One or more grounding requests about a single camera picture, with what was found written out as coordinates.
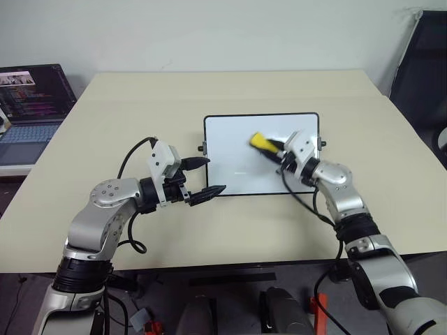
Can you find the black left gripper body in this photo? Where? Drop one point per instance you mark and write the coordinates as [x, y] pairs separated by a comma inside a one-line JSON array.
[[174, 190]]

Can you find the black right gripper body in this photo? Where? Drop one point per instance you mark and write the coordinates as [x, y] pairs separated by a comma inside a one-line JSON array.
[[286, 161]]

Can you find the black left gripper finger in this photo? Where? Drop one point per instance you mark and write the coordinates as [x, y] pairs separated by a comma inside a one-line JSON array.
[[207, 195], [195, 163]]

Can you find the yellow whiteboard eraser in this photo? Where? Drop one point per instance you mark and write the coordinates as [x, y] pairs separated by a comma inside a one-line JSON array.
[[259, 140]]

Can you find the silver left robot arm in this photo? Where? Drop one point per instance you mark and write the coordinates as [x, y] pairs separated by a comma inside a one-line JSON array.
[[104, 195]]

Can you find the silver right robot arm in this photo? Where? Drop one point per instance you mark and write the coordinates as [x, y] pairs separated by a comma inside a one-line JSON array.
[[340, 202]]

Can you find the black-framed whiteboard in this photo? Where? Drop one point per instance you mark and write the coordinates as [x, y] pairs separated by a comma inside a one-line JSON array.
[[230, 157]]

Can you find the dark rounded grey shape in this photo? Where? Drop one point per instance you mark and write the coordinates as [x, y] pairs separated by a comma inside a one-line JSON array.
[[195, 317]]

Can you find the small grey plate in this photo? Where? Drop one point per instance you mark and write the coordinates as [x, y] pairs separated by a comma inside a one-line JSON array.
[[139, 318]]

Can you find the dark rounded black shape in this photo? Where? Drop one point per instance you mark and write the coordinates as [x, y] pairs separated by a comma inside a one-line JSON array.
[[283, 310]]

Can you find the small red block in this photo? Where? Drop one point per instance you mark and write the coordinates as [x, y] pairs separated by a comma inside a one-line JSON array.
[[153, 328]]

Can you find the white side desk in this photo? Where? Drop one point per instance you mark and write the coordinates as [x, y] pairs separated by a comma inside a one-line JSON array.
[[14, 170]]

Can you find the black office chair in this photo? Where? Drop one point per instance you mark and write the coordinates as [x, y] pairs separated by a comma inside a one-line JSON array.
[[422, 70]]

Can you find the open grey laptop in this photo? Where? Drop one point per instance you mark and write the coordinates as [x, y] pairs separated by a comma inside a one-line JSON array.
[[31, 97]]

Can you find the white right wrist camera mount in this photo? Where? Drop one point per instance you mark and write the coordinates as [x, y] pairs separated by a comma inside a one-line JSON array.
[[302, 144]]

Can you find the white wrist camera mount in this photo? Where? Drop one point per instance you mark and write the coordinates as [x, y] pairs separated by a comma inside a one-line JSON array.
[[162, 153], [302, 144]]

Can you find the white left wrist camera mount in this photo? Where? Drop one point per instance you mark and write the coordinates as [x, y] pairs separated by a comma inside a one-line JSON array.
[[162, 153]]

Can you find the orange plastic bracket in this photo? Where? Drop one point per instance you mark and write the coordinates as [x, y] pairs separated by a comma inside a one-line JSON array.
[[319, 310]]

